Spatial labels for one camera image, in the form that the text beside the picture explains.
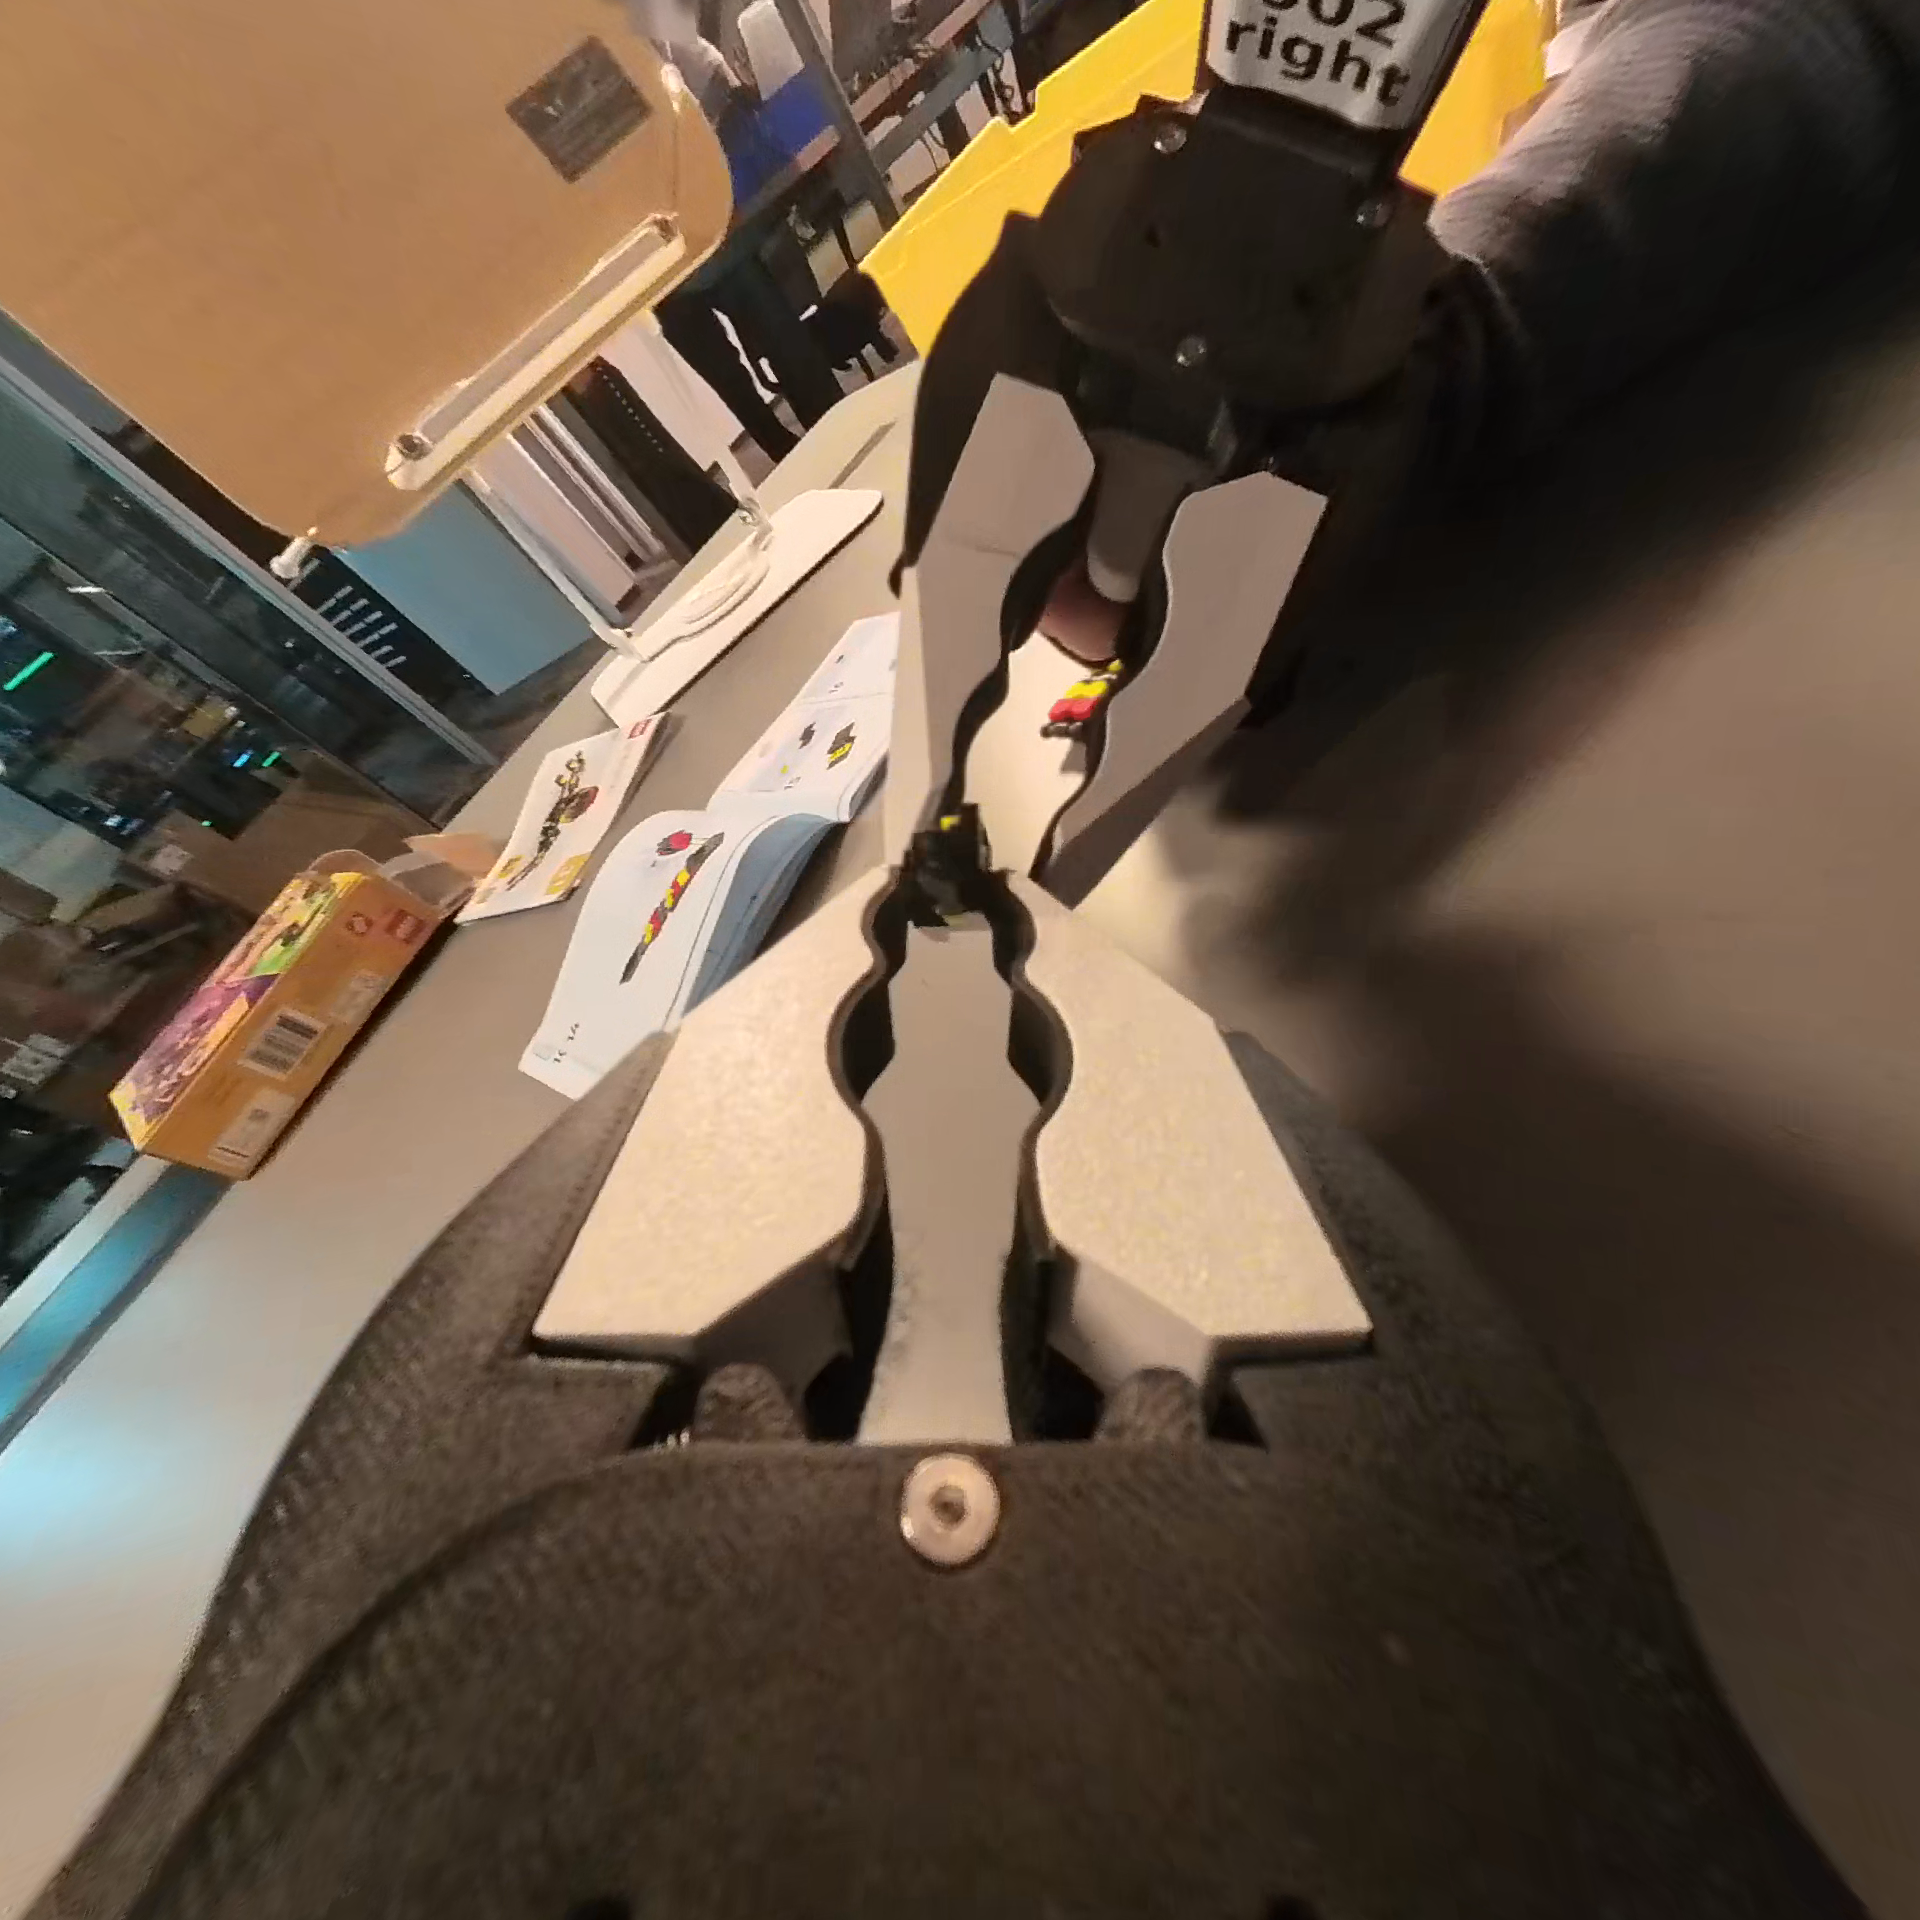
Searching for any closed instruction booklet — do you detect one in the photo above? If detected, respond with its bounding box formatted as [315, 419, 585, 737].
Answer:
[454, 712, 671, 924]

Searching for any person's right hand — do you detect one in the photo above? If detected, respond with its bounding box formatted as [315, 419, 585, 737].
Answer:
[1046, 556, 1146, 661]

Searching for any yellow plastic bin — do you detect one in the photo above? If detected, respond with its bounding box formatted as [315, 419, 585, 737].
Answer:
[859, 0, 1553, 361]

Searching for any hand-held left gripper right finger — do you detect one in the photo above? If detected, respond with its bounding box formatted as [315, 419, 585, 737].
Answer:
[996, 874, 1377, 1395]

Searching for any orange lego box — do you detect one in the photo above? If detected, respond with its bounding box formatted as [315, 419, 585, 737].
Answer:
[109, 832, 498, 1182]

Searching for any dark equipment rack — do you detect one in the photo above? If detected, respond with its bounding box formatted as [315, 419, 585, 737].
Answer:
[0, 598, 320, 855]

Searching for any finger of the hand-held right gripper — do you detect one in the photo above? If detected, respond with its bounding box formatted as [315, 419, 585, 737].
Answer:
[885, 378, 1097, 860]
[1029, 469, 1334, 915]

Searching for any open instruction booklet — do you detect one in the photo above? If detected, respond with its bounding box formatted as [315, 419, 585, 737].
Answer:
[517, 609, 908, 1105]

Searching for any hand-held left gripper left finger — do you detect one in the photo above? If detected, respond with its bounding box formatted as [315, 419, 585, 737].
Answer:
[533, 873, 908, 1406]

